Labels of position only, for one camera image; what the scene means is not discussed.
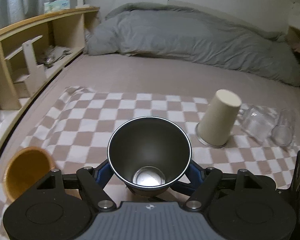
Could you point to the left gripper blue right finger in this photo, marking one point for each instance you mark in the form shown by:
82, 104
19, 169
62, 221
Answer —
205, 182

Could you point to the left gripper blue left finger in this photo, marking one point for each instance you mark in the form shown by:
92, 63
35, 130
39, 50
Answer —
91, 184

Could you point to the cream upside-down cup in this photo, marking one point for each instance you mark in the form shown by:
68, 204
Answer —
215, 127

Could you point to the orange-brown wooden cup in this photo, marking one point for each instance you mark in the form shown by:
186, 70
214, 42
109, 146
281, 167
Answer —
25, 168

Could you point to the brown white checkered blanket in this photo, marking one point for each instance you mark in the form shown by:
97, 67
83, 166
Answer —
258, 196

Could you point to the clear ribbed glass mug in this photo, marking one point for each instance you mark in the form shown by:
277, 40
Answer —
257, 122

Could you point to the clear glass tumbler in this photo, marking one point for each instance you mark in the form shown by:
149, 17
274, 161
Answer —
283, 132

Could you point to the small wooden stand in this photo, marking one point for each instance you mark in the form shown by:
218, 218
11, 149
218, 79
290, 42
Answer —
27, 75

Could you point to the wooden headboard shelf unit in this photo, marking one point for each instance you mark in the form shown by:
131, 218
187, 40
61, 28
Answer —
61, 29

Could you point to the grey duvet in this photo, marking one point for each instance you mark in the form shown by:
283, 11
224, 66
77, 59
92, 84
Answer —
184, 33

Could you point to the tissue pack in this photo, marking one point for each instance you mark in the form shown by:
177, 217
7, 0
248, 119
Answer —
56, 5

